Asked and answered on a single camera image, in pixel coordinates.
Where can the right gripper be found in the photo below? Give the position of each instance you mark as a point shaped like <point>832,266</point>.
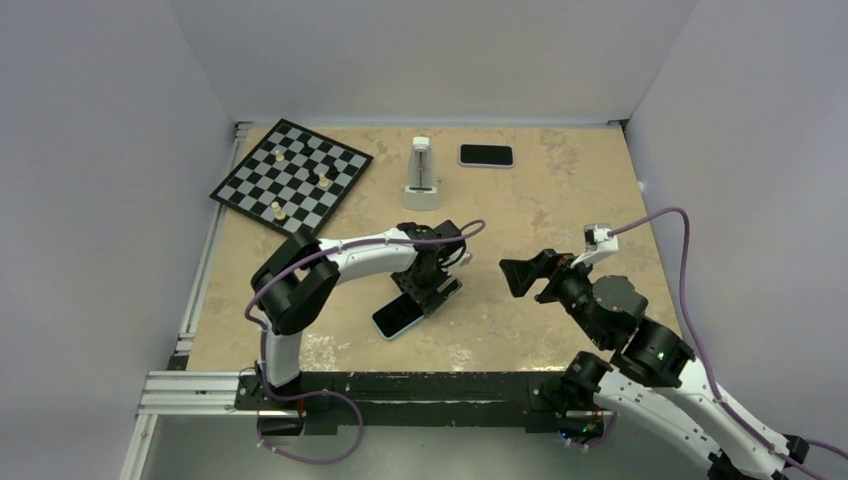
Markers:
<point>519,274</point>

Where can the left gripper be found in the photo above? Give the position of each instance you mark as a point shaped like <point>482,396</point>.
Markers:
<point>428,297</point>

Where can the light blue phone case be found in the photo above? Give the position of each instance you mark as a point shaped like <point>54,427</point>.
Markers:
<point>407,328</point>

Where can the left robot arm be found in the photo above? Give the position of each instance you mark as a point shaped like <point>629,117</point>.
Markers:
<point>292,287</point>

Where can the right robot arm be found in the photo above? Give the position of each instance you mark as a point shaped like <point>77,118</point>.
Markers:
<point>653,377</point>

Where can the black phone pink case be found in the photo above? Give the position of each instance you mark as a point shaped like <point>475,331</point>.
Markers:
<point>486,156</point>

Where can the white metronome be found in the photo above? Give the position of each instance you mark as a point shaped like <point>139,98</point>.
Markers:
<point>420,191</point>

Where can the black chess piece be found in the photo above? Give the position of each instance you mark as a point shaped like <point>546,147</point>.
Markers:
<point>315,175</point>

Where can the cream chess pawn front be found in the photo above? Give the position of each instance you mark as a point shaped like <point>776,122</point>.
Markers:
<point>278,211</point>

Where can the black white chessboard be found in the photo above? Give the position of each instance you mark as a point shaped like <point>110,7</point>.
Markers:
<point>258,180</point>

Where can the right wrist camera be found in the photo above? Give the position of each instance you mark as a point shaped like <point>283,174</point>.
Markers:
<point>600,243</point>

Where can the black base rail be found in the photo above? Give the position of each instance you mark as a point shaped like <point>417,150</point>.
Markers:
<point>537,402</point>

